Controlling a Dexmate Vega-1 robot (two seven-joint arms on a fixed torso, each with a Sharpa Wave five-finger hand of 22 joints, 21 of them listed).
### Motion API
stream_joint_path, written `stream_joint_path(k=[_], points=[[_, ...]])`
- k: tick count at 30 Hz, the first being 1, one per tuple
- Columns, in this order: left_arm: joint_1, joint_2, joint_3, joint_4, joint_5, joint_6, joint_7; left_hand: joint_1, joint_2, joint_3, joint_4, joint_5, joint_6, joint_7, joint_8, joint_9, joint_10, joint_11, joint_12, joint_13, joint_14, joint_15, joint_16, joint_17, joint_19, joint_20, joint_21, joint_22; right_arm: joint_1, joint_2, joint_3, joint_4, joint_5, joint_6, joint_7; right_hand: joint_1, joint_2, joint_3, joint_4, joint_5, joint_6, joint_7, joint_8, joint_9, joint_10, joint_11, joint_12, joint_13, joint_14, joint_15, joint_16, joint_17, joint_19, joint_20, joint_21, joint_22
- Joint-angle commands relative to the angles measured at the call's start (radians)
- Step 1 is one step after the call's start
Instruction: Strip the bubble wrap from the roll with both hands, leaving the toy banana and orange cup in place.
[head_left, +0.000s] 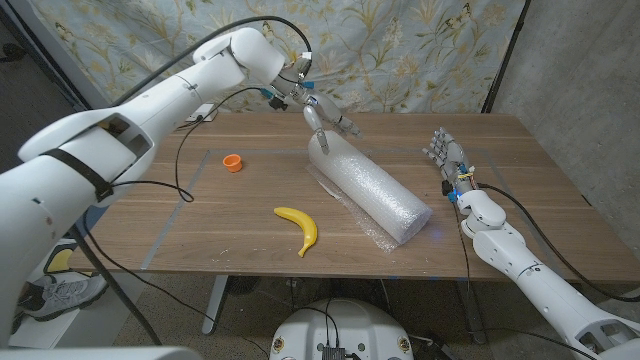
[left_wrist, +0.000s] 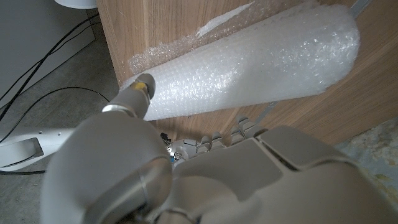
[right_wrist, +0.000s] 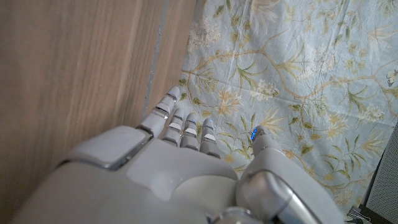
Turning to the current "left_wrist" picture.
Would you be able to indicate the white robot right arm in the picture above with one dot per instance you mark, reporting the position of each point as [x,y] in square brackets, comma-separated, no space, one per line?
[18,149]

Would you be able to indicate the floral print backdrop cloth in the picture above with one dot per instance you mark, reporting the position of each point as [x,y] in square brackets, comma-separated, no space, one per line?
[373,149]

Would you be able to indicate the white robot torso base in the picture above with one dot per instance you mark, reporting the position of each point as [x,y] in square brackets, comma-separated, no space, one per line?
[76,3]

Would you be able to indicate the clear bubble wrap roll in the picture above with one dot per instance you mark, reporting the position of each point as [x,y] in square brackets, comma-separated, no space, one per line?
[248,68]

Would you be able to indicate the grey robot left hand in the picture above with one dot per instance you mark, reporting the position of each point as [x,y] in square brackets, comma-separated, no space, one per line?
[248,180]

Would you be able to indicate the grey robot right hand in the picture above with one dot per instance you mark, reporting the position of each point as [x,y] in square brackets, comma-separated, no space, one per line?
[183,147]

